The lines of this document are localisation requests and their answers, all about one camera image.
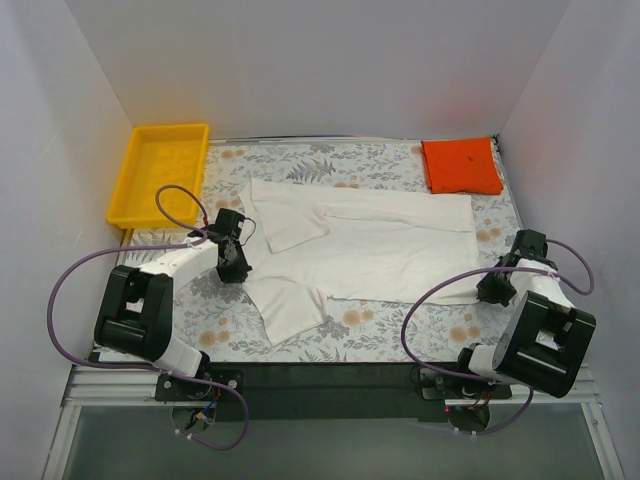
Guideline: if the white t-shirt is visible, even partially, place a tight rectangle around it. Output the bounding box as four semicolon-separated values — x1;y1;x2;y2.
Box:
239;179;480;345

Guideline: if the aluminium frame rail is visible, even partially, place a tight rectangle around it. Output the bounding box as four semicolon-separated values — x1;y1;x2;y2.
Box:
43;364;624;479

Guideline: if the yellow plastic tray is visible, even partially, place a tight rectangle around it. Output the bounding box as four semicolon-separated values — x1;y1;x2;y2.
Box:
106;124;210;230

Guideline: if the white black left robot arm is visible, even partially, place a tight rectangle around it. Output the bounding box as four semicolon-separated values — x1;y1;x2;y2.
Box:
94;209;252;400

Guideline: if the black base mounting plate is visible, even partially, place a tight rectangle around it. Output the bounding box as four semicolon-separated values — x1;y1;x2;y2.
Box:
154;362;512;431

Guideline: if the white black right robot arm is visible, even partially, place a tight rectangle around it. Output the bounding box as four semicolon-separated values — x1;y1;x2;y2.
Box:
452;229;596;398

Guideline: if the floral patterned table mat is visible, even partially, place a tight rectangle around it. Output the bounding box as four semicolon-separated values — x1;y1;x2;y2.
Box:
174;142;511;362

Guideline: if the folded orange t-shirt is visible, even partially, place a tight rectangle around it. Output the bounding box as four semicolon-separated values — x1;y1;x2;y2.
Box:
421;137;503;195

